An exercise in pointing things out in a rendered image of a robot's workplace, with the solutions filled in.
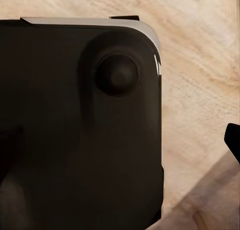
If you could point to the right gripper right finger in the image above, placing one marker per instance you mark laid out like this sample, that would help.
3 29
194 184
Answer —
232 139

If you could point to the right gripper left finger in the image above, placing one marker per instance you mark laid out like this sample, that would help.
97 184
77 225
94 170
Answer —
12 140

